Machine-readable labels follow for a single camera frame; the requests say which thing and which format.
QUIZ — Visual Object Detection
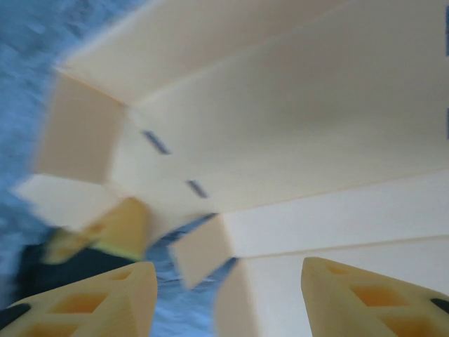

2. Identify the yellow paper box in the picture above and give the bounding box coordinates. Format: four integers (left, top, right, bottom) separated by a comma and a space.
12, 0, 449, 337

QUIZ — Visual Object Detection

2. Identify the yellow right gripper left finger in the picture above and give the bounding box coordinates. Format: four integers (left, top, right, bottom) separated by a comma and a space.
0, 261, 158, 337

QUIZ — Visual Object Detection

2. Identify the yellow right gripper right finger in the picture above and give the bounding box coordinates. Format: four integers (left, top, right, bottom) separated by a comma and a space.
302, 256, 449, 337

